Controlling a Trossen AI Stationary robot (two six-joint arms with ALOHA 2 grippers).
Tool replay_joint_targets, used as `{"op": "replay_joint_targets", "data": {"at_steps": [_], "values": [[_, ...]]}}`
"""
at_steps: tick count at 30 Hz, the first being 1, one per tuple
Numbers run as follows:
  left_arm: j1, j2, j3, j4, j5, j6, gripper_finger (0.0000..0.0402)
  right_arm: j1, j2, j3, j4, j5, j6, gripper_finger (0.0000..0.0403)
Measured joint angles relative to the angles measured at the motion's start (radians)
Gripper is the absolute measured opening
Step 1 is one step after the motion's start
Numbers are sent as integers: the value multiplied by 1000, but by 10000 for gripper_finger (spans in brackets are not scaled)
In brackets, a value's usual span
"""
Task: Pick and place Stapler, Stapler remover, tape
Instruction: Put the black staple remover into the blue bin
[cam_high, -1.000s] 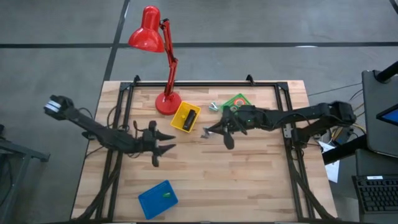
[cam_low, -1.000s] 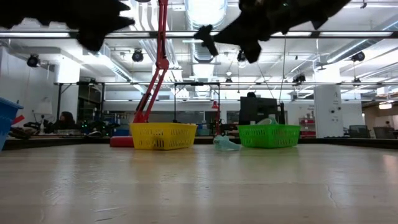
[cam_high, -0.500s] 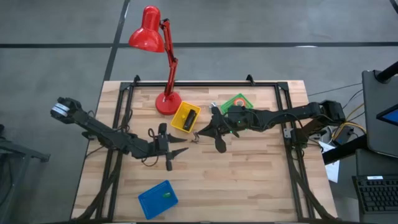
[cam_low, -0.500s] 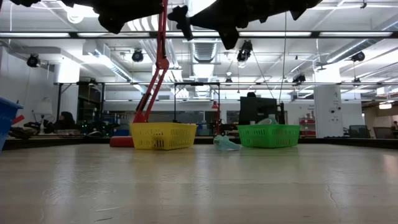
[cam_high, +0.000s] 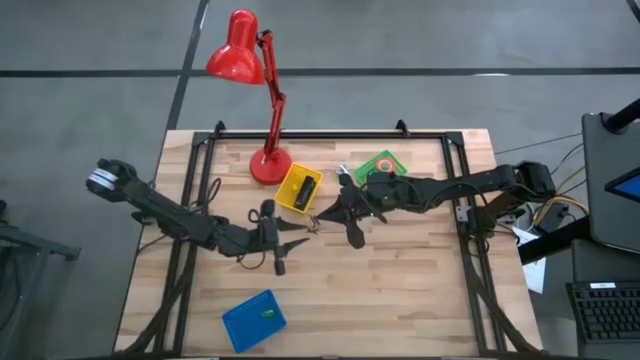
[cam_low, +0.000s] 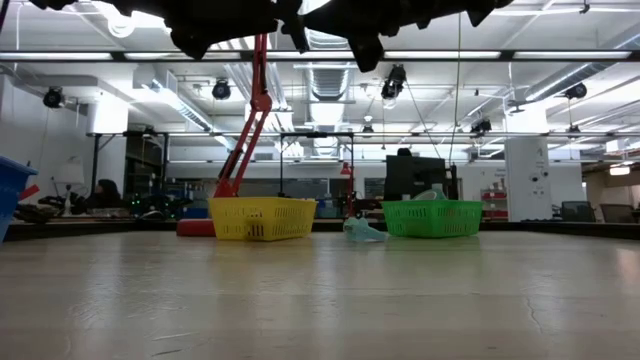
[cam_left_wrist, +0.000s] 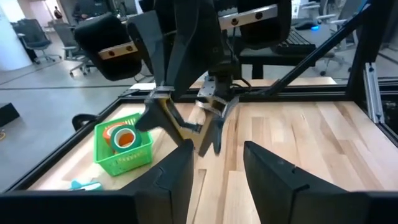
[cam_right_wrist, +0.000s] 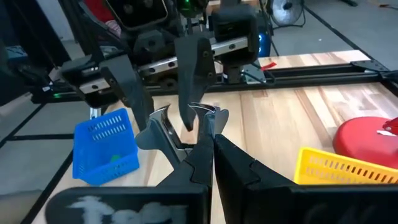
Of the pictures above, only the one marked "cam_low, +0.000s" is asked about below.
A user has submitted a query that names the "teal staple remover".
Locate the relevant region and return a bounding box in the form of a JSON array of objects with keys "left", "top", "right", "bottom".
[{"left": 342, "top": 215, "right": 388, "bottom": 244}]

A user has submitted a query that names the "silver ventilation duct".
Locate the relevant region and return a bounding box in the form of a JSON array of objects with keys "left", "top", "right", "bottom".
[{"left": 299, "top": 27, "right": 366, "bottom": 101}]

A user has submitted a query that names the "yellow plastic basket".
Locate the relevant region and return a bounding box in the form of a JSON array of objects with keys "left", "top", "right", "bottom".
[{"left": 207, "top": 196, "right": 318, "bottom": 243}]

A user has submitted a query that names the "blue plastic bin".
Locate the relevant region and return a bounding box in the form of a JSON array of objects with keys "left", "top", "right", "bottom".
[{"left": 0, "top": 155, "right": 39, "bottom": 244}]

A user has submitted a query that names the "black office chair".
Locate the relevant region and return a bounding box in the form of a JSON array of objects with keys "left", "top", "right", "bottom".
[
  {"left": 560, "top": 200, "right": 597, "bottom": 224},
  {"left": 599, "top": 203, "right": 637, "bottom": 225}
]

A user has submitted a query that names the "black computer monitor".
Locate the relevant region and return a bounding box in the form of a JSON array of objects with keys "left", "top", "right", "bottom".
[{"left": 383, "top": 154, "right": 447, "bottom": 201}]

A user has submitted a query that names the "white desk lamp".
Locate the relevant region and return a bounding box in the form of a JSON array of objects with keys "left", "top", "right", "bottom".
[{"left": 53, "top": 155, "right": 85, "bottom": 217}]

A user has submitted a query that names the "green plastic basket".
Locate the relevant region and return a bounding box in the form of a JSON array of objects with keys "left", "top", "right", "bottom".
[{"left": 380, "top": 198, "right": 485, "bottom": 239}]

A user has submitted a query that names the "red white shelf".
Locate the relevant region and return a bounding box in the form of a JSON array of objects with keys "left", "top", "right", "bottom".
[{"left": 479, "top": 187, "right": 509, "bottom": 221}]

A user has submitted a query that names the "black metal stand frame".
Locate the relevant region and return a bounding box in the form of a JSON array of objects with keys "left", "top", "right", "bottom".
[
  {"left": 87, "top": 130, "right": 174, "bottom": 206},
  {"left": 278, "top": 131, "right": 356, "bottom": 201}
]

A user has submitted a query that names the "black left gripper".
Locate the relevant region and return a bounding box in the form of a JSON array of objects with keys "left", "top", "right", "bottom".
[{"left": 164, "top": 0, "right": 312, "bottom": 62}]

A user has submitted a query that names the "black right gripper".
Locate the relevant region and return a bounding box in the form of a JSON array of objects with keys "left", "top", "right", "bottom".
[{"left": 301, "top": 0, "right": 514, "bottom": 74}]

